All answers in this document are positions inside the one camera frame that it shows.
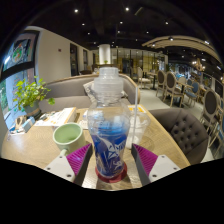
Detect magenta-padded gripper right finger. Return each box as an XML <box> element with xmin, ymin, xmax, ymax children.
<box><xmin>130</xmin><ymin>143</ymin><xmax>182</xmax><ymax>187</ymax></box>

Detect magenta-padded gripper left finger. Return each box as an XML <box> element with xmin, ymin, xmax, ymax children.
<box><xmin>43</xmin><ymin>143</ymin><xmax>94</xmax><ymax>187</ymax></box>

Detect clear water bottle blue label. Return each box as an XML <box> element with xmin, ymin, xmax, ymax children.
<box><xmin>87</xmin><ymin>66</ymin><xmax>132</xmax><ymax>180</ymax></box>

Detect pale green mug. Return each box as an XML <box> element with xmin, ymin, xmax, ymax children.
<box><xmin>52</xmin><ymin>122</ymin><xmax>87</xmax><ymax>158</ymax></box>

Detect clear plastic cup with straw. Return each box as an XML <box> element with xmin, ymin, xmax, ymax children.
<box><xmin>125</xmin><ymin>84</ymin><xmax>151</xmax><ymax>150</ymax></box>

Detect flat round red coaster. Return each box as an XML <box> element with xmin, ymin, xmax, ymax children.
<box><xmin>94</xmin><ymin>162</ymin><xmax>129</xmax><ymax>184</ymax></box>

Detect dark grey tufted armchair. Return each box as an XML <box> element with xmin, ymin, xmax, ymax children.
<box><xmin>148</xmin><ymin>107</ymin><xmax>209</xmax><ymax>166</ymax></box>

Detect printed menu sheet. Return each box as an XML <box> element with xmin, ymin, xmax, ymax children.
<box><xmin>33</xmin><ymin>106</ymin><xmax>78</xmax><ymax>128</ymax></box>

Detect yellow table sign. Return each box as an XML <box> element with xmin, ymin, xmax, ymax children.
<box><xmin>128</xmin><ymin>104</ymin><xmax>147</xmax><ymax>114</ymax></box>

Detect blue tissue pack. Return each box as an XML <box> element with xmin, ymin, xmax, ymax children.
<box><xmin>21</xmin><ymin>116</ymin><xmax>36</xmax><ymax>134</ymax></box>

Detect grey curved bench sofa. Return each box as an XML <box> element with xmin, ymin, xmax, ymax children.
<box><xmin>38</xmin><ymin>73</ymin><xmax>141</xmax><ymax>114</ymax></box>

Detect dining chairs and tables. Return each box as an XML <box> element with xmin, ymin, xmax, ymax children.
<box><xmin>129</xmin><ymin>66</ymin><xmax>224</xmax><ymax>158</ymax></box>

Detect green potted plant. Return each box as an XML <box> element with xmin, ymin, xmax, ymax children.
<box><xmin>13</xmin><ymin>75</ymin><xmax>56</xmax><ymax>118</ymax></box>

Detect white round column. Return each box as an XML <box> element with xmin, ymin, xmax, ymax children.
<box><xmin>98</xmin><ymin>43</ymin><xmax>113</xmax><ymax>66</ymax></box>

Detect window with printed posters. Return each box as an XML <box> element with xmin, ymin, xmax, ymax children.
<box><xmin>0</xmin><ymin>29</ymin><xmax>40</xmax><ymax>131</ymax></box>

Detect ceiling lights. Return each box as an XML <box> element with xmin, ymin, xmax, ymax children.
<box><xmin>71</xmin><ymin>6</ymin><xmax>211</xmax><ymax>46</ymax></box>

